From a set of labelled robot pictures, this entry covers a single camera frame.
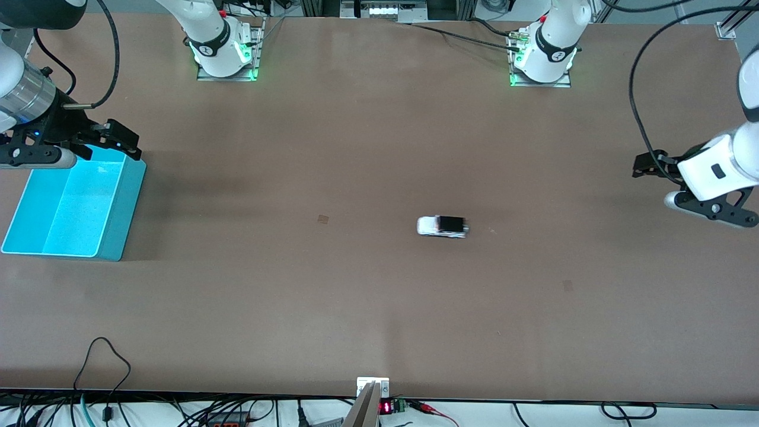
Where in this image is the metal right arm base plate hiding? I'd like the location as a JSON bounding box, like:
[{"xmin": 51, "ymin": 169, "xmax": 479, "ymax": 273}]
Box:
[{"xmin": 197, "ymin": 17, "xmax": 266, "ymax": 82}]

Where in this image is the white mount bracket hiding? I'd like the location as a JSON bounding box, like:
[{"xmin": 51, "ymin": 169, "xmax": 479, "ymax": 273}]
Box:
[{"xmin": 356, "ymin": 377, "xmax": 391, "ymax": 399}]

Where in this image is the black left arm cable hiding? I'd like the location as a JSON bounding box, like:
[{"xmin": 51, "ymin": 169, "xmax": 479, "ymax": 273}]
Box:
[{"xmin": 629, "ymin": 5, "xmax": 759, "ymax": 186}]

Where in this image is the aluminium frame light unit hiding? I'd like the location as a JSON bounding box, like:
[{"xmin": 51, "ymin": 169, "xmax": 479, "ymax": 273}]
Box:
[{"xmin": 339, "ymin": 0, "xmax": 429, "ymax": 19}]

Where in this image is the red clip lead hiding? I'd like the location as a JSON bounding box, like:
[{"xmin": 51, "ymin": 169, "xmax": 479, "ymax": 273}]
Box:
[{"xmin": 408, "ymin": 400, "xmax": 461, "ymax": 427}]

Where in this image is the white jeep toy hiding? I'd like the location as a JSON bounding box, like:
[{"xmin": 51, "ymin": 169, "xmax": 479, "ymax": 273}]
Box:
[{"xmin": 416, "ymin": 214, "xmax": 471, "ymax": 240}]

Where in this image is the long black tabletop cable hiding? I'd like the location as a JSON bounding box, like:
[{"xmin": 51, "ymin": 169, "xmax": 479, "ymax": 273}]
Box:
[{"xmin": 409, "ymin": 23, "xmax": 522, "ymax": 53}]

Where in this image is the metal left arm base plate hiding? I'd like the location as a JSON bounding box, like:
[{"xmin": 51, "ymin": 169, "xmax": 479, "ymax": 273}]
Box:
[{"xmin": 509, "ymin": 27, "xmax": 572, "ymax": 89}]

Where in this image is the short black right arm cable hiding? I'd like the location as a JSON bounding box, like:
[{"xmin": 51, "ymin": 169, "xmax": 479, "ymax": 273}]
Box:
[{"xmin": 33, "ymin": 28, "xmax": 78, "ymax": 97}]

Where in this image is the short black tabletop cable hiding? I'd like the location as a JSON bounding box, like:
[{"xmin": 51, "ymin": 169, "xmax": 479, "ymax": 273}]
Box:
[{"xmin": 468, "ymin": 18, "xmax": 518, "ymax": 39}]

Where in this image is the grey camera mount bar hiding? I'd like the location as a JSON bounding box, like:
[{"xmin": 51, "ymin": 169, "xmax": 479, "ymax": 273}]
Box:
[{"xmin": 342, "ymin": 381, "xmax": 382, "ymax": 427}]

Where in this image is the orange black power strip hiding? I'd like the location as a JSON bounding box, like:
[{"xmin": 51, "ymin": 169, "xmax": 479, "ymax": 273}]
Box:
[{"xmin": 206, "ymin": 413, "xmax": 253, "ymax": 427}]

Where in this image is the black coiled edge cable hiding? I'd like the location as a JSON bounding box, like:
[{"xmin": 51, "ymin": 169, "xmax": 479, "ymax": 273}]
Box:
[{"xmin": 600, "ymin": 401, "xmax": 658, "ymax": 421}]

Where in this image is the turquoise plastic bin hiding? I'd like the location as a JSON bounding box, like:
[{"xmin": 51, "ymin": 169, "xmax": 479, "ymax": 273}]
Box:
[{"xmin": 1, "ymin": 145, "xmax": 147, "ymax": 262}]

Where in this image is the black looped cable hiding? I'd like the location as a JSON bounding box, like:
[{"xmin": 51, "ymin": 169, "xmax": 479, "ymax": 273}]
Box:
[{"xmin": 73, "ymin": 337, "xmax": 132, "ymax": 423}]

